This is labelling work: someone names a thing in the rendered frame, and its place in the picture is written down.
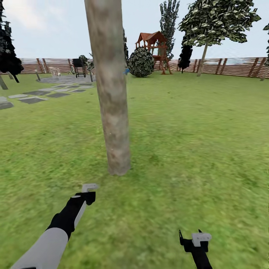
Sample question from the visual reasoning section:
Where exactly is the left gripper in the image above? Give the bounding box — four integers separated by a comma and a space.
81, 192, 96, 202

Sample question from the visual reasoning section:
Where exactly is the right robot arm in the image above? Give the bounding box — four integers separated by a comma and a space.
179, 230, 213, 269

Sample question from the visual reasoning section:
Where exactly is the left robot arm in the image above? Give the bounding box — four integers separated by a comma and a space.
10, 183, 99, 269

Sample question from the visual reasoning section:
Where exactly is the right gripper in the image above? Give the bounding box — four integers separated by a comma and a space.
179, 230, 208, 262

